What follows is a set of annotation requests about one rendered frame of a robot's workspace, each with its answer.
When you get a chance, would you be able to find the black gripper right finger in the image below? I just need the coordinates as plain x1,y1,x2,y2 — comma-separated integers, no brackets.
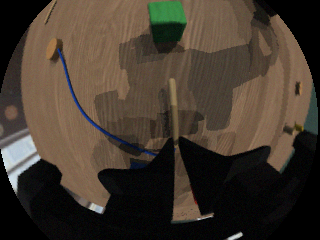
179,136,272,216

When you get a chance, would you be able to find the round wooden button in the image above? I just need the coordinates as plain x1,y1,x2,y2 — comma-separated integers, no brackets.
45,37,63,61

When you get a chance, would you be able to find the short wooden cylinder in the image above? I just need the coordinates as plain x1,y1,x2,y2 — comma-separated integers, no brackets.
284,125,295,136

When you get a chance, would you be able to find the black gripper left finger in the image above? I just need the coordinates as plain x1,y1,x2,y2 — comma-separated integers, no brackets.
97,136,175,220

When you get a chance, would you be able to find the blue block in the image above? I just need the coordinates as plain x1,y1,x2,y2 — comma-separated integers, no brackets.
129,163,148,169

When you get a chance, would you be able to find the round wooden disc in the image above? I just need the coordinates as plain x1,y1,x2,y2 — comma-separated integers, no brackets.
295,81,303,96

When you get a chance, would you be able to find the green block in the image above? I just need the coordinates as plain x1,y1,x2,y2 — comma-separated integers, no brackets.
147,0,188,43

